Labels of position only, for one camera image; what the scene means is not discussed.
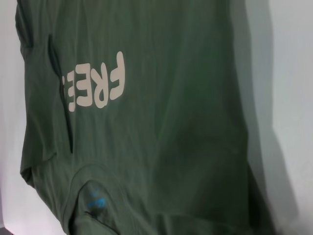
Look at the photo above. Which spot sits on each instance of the dark green FREE t-shirt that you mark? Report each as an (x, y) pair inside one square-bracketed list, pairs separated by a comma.
[(146, 122)]

